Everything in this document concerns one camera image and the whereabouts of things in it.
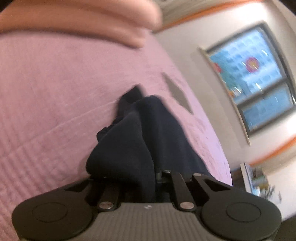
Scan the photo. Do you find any dark framed window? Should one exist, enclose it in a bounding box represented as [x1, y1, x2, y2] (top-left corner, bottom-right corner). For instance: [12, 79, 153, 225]
[206, 22, 295, 136]

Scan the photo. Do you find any folded pink blanket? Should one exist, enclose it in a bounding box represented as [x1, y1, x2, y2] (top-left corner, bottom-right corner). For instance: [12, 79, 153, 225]
[1, 1, 163, 48]

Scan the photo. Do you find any purple bed cover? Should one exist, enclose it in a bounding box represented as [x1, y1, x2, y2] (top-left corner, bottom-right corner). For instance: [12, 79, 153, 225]
[1, 32, 232, 240]

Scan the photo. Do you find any beige orange curtain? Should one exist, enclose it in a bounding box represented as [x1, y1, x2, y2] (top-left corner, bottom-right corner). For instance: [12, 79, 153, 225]
[153, 0, 253, 34]
[250, 137, 295, 173]

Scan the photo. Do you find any left beige orange curtain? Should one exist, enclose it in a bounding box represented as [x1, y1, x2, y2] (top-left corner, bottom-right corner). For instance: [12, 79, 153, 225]
[153, 0, 253, 34]

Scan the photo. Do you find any tablet with dark screen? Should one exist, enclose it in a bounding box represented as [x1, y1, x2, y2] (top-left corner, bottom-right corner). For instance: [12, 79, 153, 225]
[162, 73, 193, 114]

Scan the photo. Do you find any right beige orange curtain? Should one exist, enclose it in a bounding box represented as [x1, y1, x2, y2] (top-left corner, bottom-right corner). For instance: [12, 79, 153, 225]
[250, 137, 295, 173]

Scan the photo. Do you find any orange drink bottle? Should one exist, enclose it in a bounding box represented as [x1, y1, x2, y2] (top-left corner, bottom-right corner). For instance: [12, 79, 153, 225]
[229, 87, 242, 98]

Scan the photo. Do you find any black hoodie with white stripes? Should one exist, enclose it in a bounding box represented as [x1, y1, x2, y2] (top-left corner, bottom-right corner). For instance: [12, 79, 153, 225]
[86, 86, 209, 202]

